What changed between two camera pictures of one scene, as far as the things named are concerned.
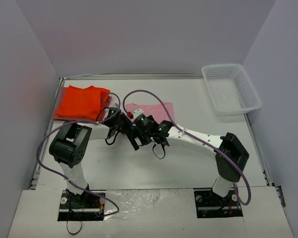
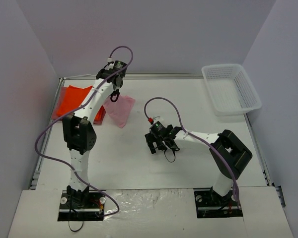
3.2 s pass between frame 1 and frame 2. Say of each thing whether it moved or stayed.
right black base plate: stayed
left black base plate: stayed
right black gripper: moved
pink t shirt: moved
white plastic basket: stayed
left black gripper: moved
